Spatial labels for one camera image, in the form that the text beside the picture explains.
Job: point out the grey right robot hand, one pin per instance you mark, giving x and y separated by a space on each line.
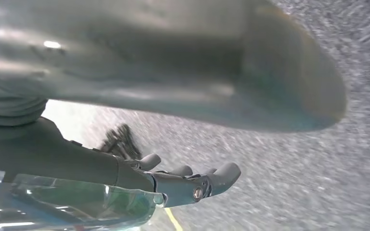
172 63

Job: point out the clear plastic hand cover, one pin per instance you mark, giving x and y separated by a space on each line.
76 207

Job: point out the yellow floor tape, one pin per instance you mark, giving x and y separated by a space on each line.
173 220

